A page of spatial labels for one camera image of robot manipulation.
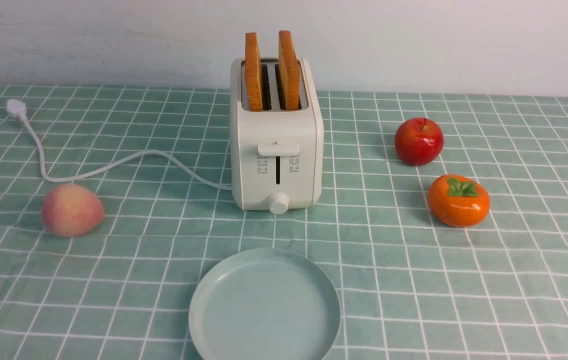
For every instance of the toasted bread slice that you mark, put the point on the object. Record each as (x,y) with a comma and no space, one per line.
(253,72)
(288,71)

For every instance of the red apple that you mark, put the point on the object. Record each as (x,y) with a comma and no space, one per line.
(418,141)

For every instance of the orange persimmon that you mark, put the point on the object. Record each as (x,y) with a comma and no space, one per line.
(458,201)

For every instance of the pink peach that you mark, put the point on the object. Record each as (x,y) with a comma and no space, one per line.
(70,210)

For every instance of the light green round plate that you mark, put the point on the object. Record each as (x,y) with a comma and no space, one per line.
(265,304)

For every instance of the green checkered tablecloth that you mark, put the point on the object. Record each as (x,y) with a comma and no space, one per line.
(411,287)

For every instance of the white two-slot toaster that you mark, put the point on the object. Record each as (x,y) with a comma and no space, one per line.
(276,155)

